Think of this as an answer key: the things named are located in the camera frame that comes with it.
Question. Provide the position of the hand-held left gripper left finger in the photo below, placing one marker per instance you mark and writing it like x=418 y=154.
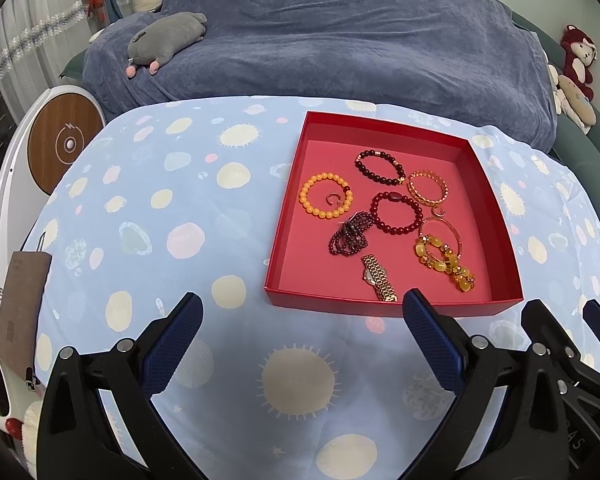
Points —
x=175 y=350

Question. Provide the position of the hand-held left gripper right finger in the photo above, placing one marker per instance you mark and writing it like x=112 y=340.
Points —
x=432 y=345

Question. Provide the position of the gold link watch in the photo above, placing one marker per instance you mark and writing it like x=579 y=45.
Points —
x=380 y=280

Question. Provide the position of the gold bangle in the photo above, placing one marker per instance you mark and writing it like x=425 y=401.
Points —
x=459 y=240

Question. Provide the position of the red cardboard box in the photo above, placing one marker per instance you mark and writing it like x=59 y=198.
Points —
x=330 y=305

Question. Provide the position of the small gold earring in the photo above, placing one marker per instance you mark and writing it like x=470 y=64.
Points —
x=436 y=208

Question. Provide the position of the light blue dotted blanket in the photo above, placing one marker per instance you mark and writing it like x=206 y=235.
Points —
x=180 y=210

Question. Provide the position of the brown paper card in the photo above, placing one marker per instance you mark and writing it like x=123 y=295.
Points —
x=22 y=305

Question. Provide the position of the green sofa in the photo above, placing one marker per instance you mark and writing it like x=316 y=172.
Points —
x=590 y=155

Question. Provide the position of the white toy with red dots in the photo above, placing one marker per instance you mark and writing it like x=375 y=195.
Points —
x=0 y=410

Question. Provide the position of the beige plush toy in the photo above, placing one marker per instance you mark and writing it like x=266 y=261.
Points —
x=580 y=105

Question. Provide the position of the small white plush toy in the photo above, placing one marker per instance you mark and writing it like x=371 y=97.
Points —
x=554 y=90

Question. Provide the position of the white device with wooden disc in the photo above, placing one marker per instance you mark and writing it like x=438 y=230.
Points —
x=60 y=145

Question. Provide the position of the red monkey plush toy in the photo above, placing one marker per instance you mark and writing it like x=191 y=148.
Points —
x=575 y=60

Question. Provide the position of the grey mouse plush toy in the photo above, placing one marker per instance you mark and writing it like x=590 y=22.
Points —
x=165 y=40

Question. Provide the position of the grey-blue blanket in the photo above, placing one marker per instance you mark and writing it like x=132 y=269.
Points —
x=355 y=35

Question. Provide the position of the white curtain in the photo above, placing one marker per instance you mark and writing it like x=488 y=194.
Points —
x=30 y=45

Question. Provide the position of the silver tinsel garland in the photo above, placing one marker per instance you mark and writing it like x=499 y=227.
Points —
x=35 y=35

